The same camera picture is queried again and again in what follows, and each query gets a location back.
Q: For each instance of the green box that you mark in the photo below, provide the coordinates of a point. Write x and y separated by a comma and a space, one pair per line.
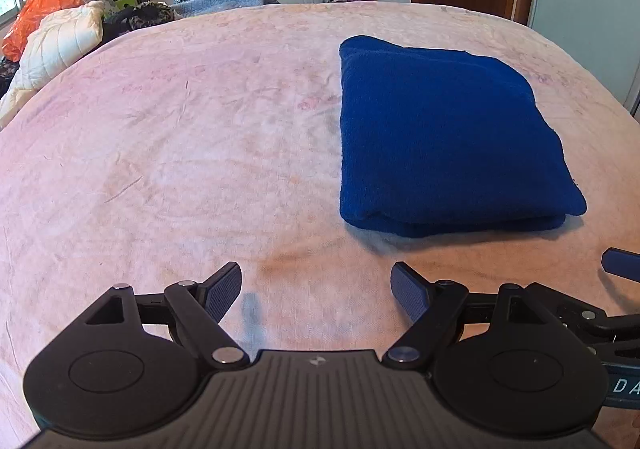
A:
125, 3

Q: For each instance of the orange plastic bag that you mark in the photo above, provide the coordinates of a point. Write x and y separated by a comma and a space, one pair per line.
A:
40, 9

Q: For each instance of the leopard print cloth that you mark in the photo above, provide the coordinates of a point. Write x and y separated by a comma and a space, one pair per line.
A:
142, 16

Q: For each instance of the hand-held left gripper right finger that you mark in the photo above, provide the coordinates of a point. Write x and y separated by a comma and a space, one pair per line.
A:
410, 291

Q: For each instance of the light blue blanket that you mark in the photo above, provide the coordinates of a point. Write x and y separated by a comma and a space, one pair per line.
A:
225, 1

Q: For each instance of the blue knit sweater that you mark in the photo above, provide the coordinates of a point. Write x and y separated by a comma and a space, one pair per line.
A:
440, 129

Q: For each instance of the pink bed blanket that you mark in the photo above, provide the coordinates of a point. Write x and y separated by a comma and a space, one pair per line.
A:
175, 154

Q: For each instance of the patterned quilt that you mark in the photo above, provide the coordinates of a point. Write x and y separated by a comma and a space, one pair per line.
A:
7, 74

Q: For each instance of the pale blue wardrobe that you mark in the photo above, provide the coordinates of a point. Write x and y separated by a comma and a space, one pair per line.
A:
585, 4

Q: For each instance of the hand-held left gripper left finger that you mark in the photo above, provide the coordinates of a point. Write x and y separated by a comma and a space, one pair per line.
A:
224, 291

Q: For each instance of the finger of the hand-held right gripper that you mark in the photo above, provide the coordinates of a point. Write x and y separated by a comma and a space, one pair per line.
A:
622, 263

